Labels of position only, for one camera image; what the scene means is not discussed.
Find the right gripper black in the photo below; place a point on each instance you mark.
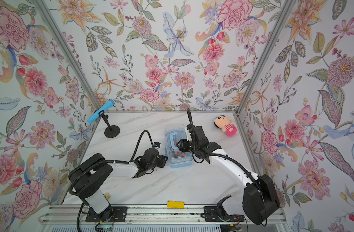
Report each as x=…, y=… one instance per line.
x=183, y=147

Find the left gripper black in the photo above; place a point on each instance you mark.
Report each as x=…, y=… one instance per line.
x=162, y=159

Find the blue plastic tool box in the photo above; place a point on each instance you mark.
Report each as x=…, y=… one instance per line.
x=180, y=161

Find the clear tool box lid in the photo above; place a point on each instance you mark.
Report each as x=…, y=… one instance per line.
x=177, y=142

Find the orange handled screwdriver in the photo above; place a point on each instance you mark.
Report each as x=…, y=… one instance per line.
x=177, y=154

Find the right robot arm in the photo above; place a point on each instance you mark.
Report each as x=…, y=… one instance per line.
x=257, y=199

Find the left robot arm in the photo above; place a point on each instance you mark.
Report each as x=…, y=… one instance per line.
x=87, y=179

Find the pink plush doll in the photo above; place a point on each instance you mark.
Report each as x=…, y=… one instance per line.
x=224, y=123

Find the yellow tape strip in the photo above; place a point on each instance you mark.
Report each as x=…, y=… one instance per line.
x=176, y=204

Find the black microphone stand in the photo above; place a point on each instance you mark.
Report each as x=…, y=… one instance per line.
x=111, y=131

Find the blue microphone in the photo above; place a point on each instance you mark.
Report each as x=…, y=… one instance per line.
x=101, y=111

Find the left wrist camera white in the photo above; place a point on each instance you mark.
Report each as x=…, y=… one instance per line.
x=157, y=145

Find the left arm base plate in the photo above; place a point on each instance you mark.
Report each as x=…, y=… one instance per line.
x=111, y=214

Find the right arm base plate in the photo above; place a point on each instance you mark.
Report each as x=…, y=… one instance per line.
x=217, y=214

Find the aluminium front rail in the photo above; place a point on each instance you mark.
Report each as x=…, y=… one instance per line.
x=135, y=215

